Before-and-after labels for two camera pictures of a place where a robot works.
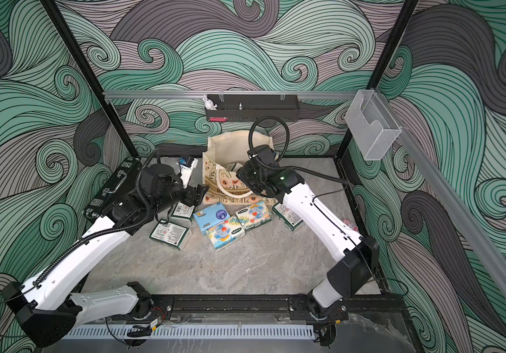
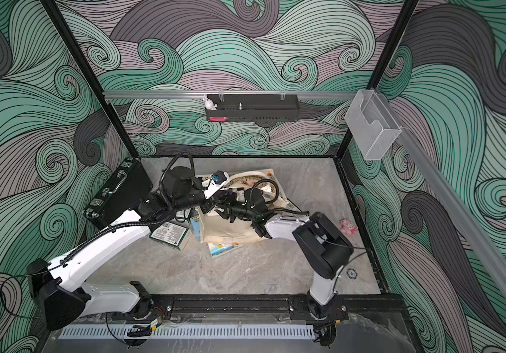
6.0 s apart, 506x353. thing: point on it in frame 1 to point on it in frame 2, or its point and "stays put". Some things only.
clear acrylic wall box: [371, 125] stays put
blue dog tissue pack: [210, 216] to [196, 223]
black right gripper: [245, 173] to [229, 206]
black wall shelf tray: [256, 107] stays put
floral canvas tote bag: [226, 155] to [220, 229]
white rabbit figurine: [209, 104] stays put
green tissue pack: [173, 234] stays put
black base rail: [242, 308] stays put
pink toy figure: [349, 223] stays put
